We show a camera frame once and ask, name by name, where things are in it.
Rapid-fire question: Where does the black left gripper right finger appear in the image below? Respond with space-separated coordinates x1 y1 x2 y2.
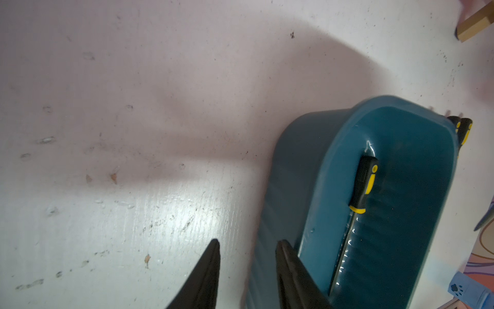
275 239 332 309

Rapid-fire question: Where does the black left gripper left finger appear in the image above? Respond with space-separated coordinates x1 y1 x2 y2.
167 239 221 309

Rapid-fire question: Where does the teal plastic storage box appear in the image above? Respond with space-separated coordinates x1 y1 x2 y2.
245 96 458 308

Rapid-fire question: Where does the yellow black file tool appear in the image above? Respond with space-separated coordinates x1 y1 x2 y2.
447 116 461 133
328 155 380 296
457 118 473 149

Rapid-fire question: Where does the wooden easel stand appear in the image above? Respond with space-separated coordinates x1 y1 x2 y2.
455 1 493 42

